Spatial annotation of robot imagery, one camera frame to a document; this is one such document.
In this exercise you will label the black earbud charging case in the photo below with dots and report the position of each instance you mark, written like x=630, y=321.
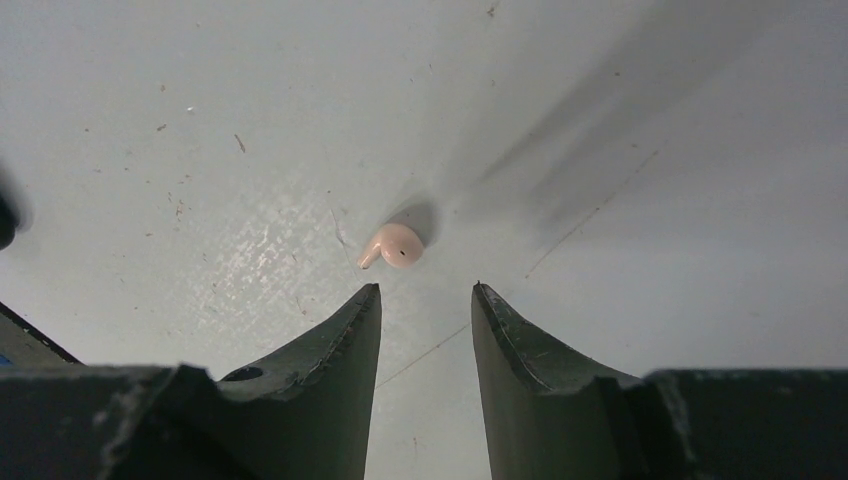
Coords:
x=10, y=221

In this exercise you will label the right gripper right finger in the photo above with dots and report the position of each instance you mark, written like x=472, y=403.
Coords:
x=551, y=412

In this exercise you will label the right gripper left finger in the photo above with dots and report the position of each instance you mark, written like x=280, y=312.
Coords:
x=301, y=412

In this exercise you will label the white earbud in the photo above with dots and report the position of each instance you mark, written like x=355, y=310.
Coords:
x=397, y=244

